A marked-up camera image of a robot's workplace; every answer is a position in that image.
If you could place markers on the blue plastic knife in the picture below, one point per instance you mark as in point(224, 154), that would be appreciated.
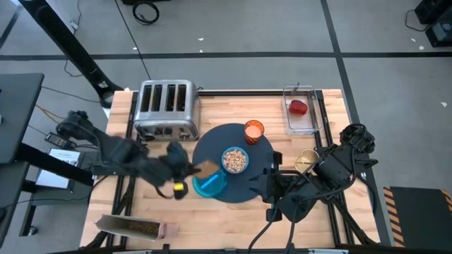
point(209, 182)

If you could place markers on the pink cereal box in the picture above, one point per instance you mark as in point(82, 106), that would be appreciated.
point(130, 227)

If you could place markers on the black hazard-striped floor mat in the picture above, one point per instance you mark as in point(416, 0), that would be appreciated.
point(420, 218)

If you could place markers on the orange faceted tumbler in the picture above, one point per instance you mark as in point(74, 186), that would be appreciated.
point(253, 132)

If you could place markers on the brown toast slice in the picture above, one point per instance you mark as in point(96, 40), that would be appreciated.
point(207, 169)

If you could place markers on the orange patterned ceramic bowl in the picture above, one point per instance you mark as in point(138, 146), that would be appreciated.
point(223, 160)

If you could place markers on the black aluminium table frame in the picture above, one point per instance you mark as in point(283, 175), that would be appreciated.
point(265, 92)

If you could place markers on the red pepper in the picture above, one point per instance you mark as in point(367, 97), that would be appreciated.
point(297, 107)

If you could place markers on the white paper sheet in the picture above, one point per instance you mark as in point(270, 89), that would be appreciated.
point(53, 176)

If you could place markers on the black desk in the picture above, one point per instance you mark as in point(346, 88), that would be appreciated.
point(17, 106)

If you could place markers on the clear plastic storage bin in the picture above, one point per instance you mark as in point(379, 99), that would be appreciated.
point(303, 125)

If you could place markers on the black power adapter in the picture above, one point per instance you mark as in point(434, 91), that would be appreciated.
point(56, 140)

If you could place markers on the toasted cereal pieces heap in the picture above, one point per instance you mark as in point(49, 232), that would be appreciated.
point(234, 161)

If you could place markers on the black equipment crate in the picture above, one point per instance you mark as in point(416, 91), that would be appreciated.
point(438, 31)

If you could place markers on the stainless steel four-slot toaster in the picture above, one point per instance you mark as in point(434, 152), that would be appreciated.
point(166, 120)

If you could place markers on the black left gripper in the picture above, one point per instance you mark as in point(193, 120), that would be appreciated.
point(174, 162)

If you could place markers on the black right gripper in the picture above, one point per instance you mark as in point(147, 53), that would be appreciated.
point(287, 197)

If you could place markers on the blue translucent plate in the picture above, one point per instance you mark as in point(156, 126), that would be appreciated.
point(219, 188)

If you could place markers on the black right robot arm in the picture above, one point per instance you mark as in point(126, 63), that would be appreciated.
point(335, 162)

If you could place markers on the round dark woven placemat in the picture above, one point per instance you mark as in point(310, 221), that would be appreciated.
point(236, 187)

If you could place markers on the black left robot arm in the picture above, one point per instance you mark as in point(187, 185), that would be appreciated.
point(106, 148)

